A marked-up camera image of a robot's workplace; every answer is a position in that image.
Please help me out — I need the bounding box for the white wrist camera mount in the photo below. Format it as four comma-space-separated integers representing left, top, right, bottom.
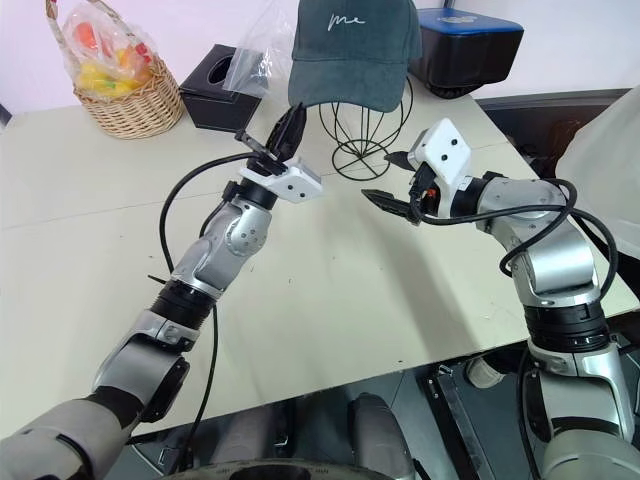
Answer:
406, 118, 474, 202
238, 156, 325, 204

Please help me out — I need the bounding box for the grey rounded robot leg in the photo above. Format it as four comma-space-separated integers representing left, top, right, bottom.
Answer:
346, 391, 417, 480
211, 403, 297, 467

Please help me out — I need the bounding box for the clear bag of toy fruit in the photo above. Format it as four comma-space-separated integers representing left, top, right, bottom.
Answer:
59, 1, 162, 97

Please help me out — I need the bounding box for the woven wicker basket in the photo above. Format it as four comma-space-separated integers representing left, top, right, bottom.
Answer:
44, 0, 186, 140

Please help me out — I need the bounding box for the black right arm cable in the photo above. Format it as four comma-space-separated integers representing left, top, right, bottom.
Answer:
417, 178, 622, 307

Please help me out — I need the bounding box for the black wire hat stand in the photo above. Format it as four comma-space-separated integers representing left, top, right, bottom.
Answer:
318, 73, 416, 182

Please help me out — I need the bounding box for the black tissue box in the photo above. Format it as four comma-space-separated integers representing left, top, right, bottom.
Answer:
178, 43, 263, 134

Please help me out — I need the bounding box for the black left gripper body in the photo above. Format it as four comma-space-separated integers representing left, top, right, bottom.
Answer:
246, 148, 292, 177

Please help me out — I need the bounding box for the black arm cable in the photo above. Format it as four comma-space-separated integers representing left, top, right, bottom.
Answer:
417, 178, 622, 307
158, 152, 261, 471

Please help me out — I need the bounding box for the white shoe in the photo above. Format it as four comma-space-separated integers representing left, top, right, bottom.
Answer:
466, 356, 507, 390

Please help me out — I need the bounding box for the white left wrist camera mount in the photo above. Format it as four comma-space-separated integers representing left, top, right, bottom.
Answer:
238, 156, 325, 204

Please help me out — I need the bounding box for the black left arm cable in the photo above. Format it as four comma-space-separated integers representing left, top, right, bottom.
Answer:
158, 152, 261, 471

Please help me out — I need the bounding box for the black and blue device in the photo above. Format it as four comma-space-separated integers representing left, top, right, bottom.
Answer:
408, 6, 526, 99

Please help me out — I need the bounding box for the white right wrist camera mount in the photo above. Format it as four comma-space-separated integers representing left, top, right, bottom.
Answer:
406, 118, 474, 202

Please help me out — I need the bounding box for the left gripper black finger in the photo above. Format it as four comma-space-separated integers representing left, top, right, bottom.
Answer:
269, 101, 308, 163
234, 130, 272, 157

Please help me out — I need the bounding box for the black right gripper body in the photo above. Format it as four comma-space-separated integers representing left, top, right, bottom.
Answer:
408, 161, 444, 222

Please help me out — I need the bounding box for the dark green baseball cap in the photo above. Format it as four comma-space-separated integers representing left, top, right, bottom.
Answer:
286, 0, 424, 114

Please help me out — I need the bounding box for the white cloth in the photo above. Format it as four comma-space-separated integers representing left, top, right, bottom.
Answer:
553, 83, 640, 321

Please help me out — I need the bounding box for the small clear plastic bag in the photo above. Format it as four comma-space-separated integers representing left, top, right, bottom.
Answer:
221, 18, 297, 102

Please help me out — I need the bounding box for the black metal frame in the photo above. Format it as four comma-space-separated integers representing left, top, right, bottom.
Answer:
423, 368, 497, 480

